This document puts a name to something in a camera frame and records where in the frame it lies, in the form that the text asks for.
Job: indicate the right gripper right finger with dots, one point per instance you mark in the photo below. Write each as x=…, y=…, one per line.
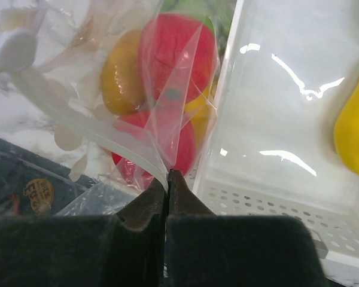
x=204, y=249

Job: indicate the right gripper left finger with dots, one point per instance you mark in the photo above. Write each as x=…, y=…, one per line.
x=124, y=249

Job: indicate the red toy apple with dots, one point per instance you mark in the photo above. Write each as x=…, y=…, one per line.
x=169, y=130

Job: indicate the white perforated plastic basket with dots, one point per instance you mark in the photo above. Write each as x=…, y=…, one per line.
x=288, y=70

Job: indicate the yellow toy pear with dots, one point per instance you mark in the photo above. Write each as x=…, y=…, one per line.
x=200, y=110

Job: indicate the clear zip top bag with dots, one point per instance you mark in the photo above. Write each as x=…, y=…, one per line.
x=51, y=58

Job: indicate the yellow orange toy lemon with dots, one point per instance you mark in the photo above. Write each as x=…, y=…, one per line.
x=122, y=90

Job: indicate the red toy pomegranate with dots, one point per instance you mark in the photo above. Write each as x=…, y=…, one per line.
x=177, y=56

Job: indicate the green toy watermelon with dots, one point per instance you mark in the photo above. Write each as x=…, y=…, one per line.
x=220, y=13

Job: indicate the yellow toy mango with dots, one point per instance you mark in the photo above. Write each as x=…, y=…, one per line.
x=346, y=132

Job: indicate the black metal base rail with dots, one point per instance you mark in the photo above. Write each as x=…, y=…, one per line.
x=34, y=185

